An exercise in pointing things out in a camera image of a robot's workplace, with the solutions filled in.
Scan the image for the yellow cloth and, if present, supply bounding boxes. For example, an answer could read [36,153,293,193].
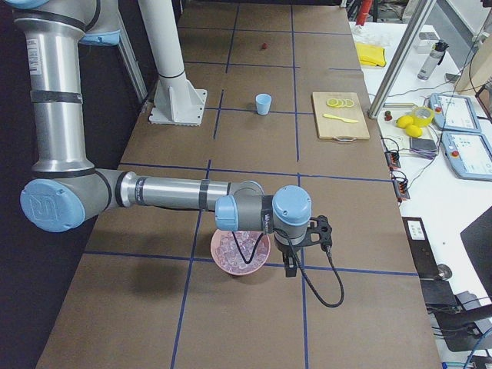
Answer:
[355,42,387,67]

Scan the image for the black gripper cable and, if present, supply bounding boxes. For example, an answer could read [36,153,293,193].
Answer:
[231,226,345,308]

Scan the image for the clear ice cubes pile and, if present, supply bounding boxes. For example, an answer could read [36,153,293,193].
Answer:
[214,231,269,272]

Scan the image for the whole lemon two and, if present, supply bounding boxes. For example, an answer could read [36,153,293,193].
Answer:
[404,125,423,138]

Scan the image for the whole lemon one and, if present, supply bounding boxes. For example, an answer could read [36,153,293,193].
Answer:
[397,115,414,129]

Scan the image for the upper teach pendant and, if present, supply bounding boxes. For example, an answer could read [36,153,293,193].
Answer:
[429,93,481,133]

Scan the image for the pink bowl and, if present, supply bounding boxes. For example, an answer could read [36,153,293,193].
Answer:
[210,229,272,277]

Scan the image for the dark phone on table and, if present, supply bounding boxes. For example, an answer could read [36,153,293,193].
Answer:
[410,137,438,156]

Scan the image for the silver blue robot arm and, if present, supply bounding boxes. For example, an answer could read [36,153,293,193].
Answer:
[10,1,314,277]

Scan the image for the aluminium frame post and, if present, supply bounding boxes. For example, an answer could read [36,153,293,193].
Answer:
[367,0,437,119]

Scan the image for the grey water bottle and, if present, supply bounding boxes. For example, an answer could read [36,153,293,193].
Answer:
[417,40,449,80]

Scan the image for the yellow tape roll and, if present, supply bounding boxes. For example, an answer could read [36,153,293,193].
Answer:
[411,106,434,128]

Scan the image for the wooden cutting board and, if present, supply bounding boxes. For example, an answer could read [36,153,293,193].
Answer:
[311,92,370,142]

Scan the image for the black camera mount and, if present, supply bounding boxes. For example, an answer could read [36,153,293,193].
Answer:
[301,215,333,256]

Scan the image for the light blue cup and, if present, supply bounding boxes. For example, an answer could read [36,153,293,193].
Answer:
[255,93,272,115]

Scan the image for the teach pendant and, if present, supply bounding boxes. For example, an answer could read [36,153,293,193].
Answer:
[429,93,481,133]
[441,131,492,181]

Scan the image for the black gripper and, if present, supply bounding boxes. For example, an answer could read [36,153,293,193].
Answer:
[274,232,302,278]

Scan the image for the white pedestal column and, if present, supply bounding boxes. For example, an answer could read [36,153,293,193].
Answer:
[138,0,208,126]

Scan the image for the yellow plastic knife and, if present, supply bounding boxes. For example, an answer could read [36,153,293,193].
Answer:
[322,113,359,124]

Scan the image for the lower teach pendant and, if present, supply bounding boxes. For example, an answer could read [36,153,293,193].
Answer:
[441,131,492,181]

